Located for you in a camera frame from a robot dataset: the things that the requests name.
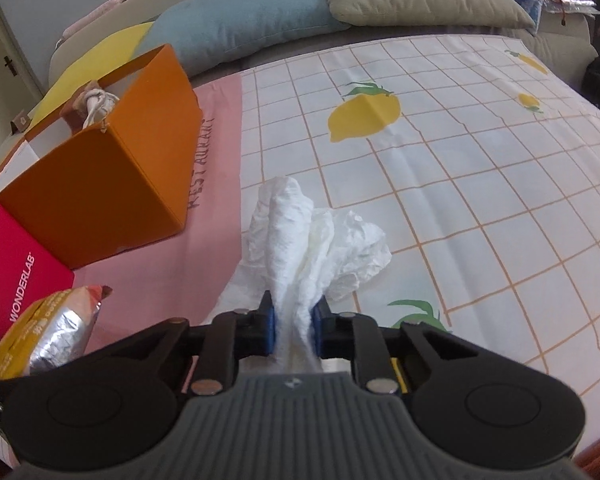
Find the yellow snack bag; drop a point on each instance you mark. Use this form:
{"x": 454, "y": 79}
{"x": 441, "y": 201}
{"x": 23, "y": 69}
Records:
{"x": 52, "y": 332}

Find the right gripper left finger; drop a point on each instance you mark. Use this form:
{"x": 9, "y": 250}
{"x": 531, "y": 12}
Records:
{"x": 230, "y": 337}

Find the light blue cushion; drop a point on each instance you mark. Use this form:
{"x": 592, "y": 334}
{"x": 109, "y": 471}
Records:
{"x": 207, "y": 33}

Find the orange cardboard box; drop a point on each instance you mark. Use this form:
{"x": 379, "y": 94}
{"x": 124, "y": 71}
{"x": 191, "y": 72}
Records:
{"x": 118, "y": 184}

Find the yellow cushion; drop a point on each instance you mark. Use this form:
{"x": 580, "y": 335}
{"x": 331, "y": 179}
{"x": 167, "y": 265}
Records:
{"x": 108, "y": 55}

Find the pink plush toy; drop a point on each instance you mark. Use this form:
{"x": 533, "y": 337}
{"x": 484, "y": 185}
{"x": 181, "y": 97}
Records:
{"x": 87, "y": 19}

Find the red lidded clear container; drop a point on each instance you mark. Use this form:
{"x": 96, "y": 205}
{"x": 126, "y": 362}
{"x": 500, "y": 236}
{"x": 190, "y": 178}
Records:
{"x": 28, "y": 272}

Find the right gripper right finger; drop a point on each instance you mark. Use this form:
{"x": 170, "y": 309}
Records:
{"x": 358, "y": 339}

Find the white tissue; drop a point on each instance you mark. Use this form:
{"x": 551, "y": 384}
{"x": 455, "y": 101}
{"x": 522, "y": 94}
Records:
{"x": 299, "y": 253}

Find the lemon pattern checked tablecloth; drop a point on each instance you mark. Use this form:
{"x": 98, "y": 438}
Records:
{"x": 479, "y": 164}

